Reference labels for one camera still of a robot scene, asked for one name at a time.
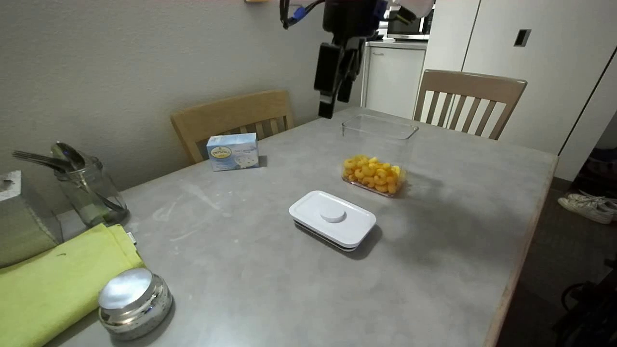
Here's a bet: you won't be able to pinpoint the black equipment beside table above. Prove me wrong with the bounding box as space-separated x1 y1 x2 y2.
556 263 617 347

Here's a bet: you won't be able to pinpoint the glass utensil jar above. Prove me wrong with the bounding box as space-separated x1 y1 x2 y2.
53 155 132 228

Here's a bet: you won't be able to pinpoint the round silver tin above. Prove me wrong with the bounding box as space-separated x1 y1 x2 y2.
97 267 176 344

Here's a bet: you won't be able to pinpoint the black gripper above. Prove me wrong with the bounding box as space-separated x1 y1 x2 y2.
313 0 390 122

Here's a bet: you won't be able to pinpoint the grey box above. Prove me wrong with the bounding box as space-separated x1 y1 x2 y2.
0 170 66 271

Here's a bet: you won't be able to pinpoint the clear plastic storage container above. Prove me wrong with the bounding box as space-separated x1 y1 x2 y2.
338 109 421 199

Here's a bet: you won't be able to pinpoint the yellow-green cloth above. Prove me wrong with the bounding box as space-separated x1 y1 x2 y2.
0 223 145 347

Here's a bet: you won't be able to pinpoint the light blue cardboard box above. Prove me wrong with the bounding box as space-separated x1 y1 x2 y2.
205 132 261 174

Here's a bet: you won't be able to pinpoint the white shoe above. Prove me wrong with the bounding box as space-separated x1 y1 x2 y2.
558 192 617 226

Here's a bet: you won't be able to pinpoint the microwave oven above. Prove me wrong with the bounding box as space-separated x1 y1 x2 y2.
384 7 436 43

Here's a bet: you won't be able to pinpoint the white container lid with knob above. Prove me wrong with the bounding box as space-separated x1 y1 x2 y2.
288 190 380 255

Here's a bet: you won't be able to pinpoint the wooden chair with slatted backrest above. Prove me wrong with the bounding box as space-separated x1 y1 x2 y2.
413 68 529 143

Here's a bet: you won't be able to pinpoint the wooden chair with low backrest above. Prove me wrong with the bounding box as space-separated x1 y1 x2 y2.
170 90 298 167

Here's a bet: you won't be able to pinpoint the dark metal utensil handle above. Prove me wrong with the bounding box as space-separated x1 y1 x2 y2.
12 151 74 176

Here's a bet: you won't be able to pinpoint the blue cable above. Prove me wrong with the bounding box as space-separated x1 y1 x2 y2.
278 0 326 32

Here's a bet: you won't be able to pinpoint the metal spoon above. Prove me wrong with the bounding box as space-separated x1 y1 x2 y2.
51 142 89 174

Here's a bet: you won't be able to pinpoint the orange snack pieces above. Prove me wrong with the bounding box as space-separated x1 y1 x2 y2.
342 155 407 197

